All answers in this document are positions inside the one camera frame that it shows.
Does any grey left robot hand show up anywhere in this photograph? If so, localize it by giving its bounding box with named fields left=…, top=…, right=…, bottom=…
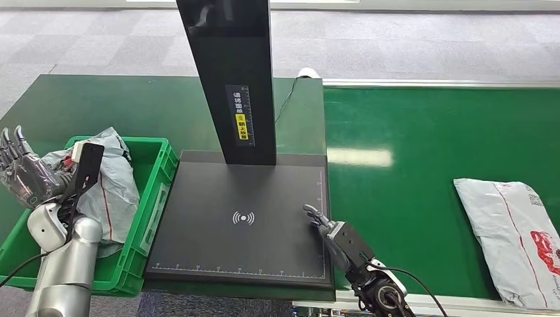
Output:
left=0, top=125, right=73, bottom=209

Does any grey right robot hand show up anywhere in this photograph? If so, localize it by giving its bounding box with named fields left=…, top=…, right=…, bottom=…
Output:
left=302, top=204, right=352, bottom=273

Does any grey poly mailer package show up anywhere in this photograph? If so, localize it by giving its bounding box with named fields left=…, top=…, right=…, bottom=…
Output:
left=453, top=178, right=560, bottom=312
left=41, top=127, right=141, bottom=259

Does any black inbound scanner machine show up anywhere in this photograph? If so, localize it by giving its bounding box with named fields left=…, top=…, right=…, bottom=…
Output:
left=143, top=0, right=337, bottom=302

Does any green conveyor belt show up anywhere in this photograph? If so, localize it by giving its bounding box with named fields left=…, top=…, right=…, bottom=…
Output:
left=322, top=87, right=560, bottom=302

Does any green plastic delivery box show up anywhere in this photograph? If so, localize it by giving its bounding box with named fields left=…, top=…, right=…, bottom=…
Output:
left=0, top=135, right=180, bottom=299

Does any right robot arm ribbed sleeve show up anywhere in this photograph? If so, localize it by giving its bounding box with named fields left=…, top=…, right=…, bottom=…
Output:
left=347, top=262, right=417, bottom=317

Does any right wrist black bracket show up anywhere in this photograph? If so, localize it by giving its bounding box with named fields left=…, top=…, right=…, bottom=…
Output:
left=328, top=221, right=376, bottom=265

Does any wrist black bracket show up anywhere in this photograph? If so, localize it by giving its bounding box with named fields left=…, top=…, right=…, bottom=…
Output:
left=328, top=221, right=376, bottom=265
left=57, top=141, right=106, bottom=246

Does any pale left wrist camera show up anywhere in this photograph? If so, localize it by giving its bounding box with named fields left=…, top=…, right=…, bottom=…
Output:
left=26, top=202, right=68, bottom=254

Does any left wrist black bracket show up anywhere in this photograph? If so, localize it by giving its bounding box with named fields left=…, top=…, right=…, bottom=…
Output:
left=57, top=141, right=106, bottom=246

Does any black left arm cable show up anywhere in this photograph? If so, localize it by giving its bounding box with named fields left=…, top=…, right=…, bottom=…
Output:
left=0, top=250, right=51, bottom=289

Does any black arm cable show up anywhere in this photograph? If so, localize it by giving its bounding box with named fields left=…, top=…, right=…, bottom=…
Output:
left=0, top=250, right=51, bottom=289
left=365, top=260, right=449, bottom=317

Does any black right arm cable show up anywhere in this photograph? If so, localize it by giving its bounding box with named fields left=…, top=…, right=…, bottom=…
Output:
left=365, top=260, right=449, bottom=317

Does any black scanner cable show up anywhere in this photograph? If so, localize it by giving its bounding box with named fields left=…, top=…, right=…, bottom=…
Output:
left=274, top=77, right=299, bottom=125

